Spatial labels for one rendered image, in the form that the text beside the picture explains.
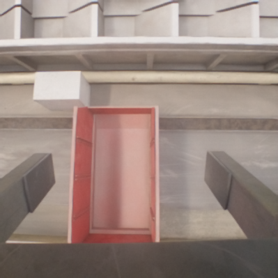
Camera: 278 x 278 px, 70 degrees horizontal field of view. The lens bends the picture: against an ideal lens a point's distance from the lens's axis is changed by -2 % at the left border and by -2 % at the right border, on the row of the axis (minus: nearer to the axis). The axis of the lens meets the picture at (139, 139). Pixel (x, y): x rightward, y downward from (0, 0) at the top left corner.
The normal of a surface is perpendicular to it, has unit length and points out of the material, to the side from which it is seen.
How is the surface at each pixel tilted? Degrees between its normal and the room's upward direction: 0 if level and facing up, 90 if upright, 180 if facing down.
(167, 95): 0
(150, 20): 31
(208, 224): 1
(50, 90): 0
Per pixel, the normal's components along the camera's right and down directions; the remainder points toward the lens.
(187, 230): -0.04, -0.17
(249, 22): -0.52, 0.02
